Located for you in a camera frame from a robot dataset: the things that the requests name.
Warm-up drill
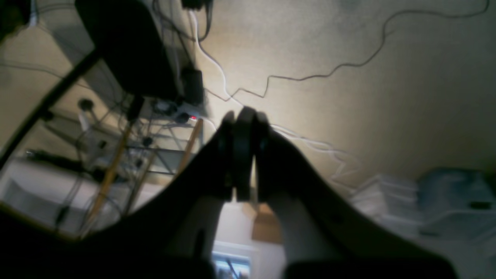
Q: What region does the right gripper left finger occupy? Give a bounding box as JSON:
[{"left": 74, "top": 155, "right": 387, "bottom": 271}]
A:
[{"left": 1, "top": 110, "right": 256, "bottom": 279}]

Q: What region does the cardboard box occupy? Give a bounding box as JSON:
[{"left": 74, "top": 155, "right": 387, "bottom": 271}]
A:
[{"left": 241, "top": 203, "right": 283, "bottom": 245}]

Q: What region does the black floor cable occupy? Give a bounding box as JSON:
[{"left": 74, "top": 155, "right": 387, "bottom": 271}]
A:
[{"left": 205, "top": 0, "right": 491, "bottom": 102}]

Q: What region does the white floor cable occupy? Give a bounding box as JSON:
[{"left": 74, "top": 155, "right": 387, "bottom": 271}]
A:
[{"left": 190, "top": 12, "right": 361, "bottom": 186}]

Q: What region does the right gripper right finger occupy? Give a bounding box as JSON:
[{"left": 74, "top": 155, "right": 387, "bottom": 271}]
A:
[{"left": 254, "top": 112, "right": 457, "bottom": 279}]

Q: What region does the white power strip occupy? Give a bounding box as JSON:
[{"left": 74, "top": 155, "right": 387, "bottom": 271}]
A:
[{"left": 151, "top": 99, "right": 208, "bottom": 125}]

